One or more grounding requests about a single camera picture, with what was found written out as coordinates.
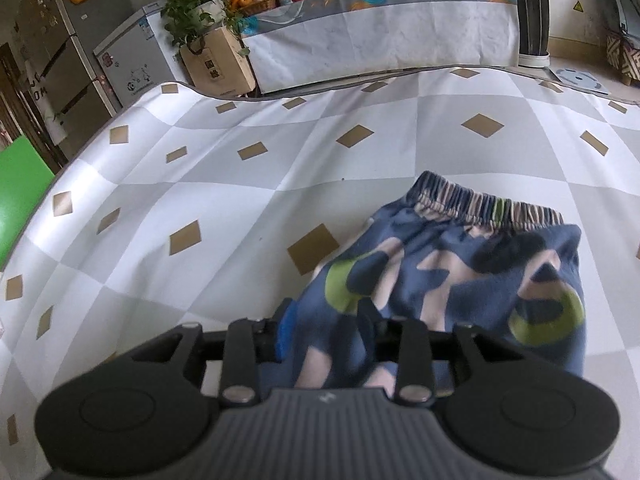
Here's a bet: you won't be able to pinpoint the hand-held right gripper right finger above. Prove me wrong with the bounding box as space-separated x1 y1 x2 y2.
357 298 508 407

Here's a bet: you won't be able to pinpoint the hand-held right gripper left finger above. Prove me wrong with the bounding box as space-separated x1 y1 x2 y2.
129 299 296 407

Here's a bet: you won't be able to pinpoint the blue letter-print pants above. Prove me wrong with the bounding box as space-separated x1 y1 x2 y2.
292 170 587 393

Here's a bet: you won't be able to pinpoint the brown cardboard box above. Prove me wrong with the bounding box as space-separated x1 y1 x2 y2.
179 27 257 98

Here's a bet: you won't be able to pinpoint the cloth-covered side table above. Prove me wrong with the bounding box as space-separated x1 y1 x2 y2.
239 0 521 96

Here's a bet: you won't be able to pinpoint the green plastic chair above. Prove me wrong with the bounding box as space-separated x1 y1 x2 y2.
0 136 56 271

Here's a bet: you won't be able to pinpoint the white chest freezer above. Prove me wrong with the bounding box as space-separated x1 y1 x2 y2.
93 1 183 108

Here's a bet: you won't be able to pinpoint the round pale blue disc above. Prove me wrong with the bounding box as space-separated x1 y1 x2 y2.
554 66 612 96

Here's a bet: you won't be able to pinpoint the green potted plant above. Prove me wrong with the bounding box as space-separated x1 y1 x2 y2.
152 0 251 56

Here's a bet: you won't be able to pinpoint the tall black planter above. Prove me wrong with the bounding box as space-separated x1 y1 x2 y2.
492 0 551 68

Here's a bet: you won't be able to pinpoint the grey refrigerator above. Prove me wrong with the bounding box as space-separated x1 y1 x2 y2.
0 0 123 161

